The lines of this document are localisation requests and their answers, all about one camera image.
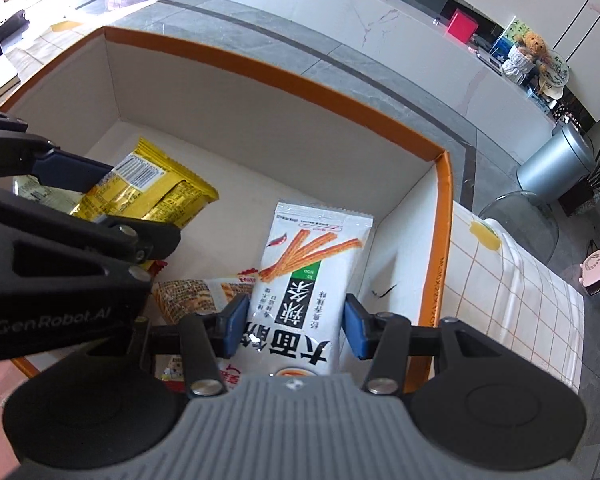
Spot teddy bear bouquet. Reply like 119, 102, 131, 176
502, 32, 548, 83

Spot pink mat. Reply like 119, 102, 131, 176
0, 357, 37, 431

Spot yellow snack packet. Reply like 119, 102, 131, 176
70, 136, 220, 231

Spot black book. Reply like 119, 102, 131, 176
0, 55, 22, 107

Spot silver-grey snack packet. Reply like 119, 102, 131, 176
12, 175, 83, 216

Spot green picture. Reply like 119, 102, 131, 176
495, 17, 528, 56

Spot red box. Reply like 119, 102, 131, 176
445, 8, 478, 42

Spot white wall cabinet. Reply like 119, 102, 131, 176
555, 0, 600, 121

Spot orange snack packet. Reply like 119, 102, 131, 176
150, 260, 258, 393

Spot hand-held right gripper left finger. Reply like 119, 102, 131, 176
130, 294, 252, 398

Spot silver trash can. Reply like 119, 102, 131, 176
517, 122, 593, 206

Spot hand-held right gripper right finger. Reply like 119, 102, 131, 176
344, 294, 501, 396

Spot white snack packet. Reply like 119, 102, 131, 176
245, 201, 374, 378

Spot round glass table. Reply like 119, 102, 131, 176
480, 190, 560, 263

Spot orange cardboard box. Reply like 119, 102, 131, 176
0, 26, 453, 381

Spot dark low table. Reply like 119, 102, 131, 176
0, 7, 31, 43

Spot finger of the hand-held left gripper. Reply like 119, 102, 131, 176
0, 185, 182, 295
0, 107, 114, 194

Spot round paper fan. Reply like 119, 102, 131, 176
537, 50, 571, 98

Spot potted green plant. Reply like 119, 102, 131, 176
560, 95, 600, 218

